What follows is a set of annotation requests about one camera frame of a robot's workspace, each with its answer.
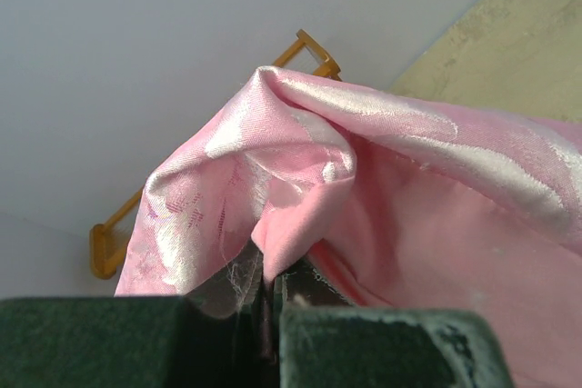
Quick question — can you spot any wooden shelf rack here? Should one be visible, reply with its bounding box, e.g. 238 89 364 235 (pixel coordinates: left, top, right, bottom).
89 29 341 280

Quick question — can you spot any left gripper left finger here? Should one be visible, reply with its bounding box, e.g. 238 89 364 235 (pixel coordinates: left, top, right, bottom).
1 244 272 387

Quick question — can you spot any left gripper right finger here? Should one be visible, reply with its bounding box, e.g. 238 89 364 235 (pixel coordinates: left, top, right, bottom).
276 261 514 387

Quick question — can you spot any pink satin pillowcase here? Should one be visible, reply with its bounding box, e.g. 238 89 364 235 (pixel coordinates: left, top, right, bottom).
117 67 581 295

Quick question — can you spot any pink pillow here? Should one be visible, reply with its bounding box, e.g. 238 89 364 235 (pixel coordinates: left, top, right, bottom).
252 140 581 387

